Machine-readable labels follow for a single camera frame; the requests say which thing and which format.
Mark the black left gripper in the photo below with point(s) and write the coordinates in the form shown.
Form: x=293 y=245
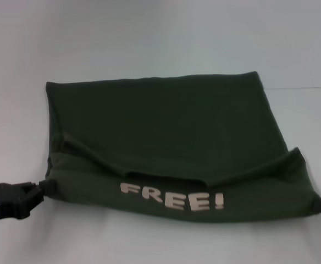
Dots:
x=9 y=199

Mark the dark green shirt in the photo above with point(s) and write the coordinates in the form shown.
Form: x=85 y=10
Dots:
x=177 y=137

